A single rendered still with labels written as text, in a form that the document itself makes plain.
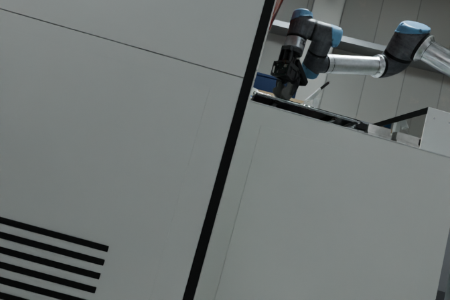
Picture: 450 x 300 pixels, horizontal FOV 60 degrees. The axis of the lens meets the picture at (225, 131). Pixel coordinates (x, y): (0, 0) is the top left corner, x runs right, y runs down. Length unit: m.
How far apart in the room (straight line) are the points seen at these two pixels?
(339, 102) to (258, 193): 3.44
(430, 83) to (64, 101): 4.26
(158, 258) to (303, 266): 0.41
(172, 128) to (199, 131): 0.06
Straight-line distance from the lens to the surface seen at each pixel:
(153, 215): 0.85
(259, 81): 3.69
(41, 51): 0.95
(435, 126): 1.30
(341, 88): 4.47
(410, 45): 1.72
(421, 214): 1.20
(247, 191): 1.05
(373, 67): 1.72
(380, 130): 1.43
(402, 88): 4.66
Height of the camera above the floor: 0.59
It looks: 7 degrees up
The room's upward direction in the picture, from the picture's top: 16 degrees clockwise
